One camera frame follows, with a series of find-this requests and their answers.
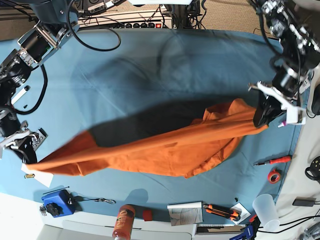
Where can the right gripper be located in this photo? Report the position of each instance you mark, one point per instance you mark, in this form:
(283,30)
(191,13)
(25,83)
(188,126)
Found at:
(25,151)

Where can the small white leaflet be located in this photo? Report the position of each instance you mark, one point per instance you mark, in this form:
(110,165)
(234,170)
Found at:
(242,211)

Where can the white paper card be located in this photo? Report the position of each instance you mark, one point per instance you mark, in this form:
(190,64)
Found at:
(42,177)

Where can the red handled screwdriver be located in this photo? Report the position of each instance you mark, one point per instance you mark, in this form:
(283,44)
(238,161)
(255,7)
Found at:
(279,160)

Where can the black white marker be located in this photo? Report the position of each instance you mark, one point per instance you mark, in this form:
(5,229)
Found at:
(18,95)

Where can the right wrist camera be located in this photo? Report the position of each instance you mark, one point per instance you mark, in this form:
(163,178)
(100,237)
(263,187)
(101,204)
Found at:
(24,132)

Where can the black cable tie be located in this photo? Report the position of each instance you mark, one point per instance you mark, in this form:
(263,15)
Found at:
(56,190)

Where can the blue bar clamp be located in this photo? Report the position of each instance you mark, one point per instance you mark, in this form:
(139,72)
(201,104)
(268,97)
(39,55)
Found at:
(250,231)

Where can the folded paper booklet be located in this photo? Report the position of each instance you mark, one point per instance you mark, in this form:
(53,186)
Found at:
(185,213)

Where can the orange t-shirt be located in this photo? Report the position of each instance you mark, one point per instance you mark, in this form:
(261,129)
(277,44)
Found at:
(184,152)

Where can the black power strip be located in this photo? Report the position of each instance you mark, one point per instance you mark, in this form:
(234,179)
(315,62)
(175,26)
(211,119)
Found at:
(139,25)

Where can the orange black utility knife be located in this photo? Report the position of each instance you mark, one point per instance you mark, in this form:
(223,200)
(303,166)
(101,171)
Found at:
(222,211)

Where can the grey remote control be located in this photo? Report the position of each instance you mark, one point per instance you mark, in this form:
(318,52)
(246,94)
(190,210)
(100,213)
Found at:
(38,138)

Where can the small AA battery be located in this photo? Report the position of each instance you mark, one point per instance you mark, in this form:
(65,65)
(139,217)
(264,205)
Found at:
(29,176)

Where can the clear plastic cup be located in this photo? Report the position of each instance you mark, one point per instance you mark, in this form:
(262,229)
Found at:
(265,209)

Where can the blue table cloth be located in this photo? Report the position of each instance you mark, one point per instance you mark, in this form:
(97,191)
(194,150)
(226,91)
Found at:
(155,82)

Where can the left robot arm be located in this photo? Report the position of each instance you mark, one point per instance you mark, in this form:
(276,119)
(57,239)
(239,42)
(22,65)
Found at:
(296,53)

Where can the orange drink bottle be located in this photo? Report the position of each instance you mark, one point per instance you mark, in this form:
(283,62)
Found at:
(124,223)

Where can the clear plastic package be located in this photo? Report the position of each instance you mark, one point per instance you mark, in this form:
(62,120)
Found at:
(304,84)

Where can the small red block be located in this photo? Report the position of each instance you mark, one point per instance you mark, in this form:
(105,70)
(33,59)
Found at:
(147,215)

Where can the black power adapter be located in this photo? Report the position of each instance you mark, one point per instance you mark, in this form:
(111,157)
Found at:
(304,202)

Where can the blue plastic box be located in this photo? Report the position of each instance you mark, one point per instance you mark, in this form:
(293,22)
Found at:
(59,203)

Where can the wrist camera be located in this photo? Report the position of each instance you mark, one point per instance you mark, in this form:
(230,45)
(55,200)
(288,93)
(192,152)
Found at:
(24,132)
(295,114)

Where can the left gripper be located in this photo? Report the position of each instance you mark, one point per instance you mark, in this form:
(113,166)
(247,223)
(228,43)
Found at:
(267,110)

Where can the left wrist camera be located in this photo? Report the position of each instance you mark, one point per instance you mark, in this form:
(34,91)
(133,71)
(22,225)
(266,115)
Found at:
(295,114)

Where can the purple glue tube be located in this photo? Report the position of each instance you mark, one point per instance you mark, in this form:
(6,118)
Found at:
(283,124)

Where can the red tape roll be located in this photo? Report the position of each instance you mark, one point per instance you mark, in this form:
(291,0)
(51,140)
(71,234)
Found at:
(274,176)

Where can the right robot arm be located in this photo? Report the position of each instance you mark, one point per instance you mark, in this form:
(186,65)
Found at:
(57,20)

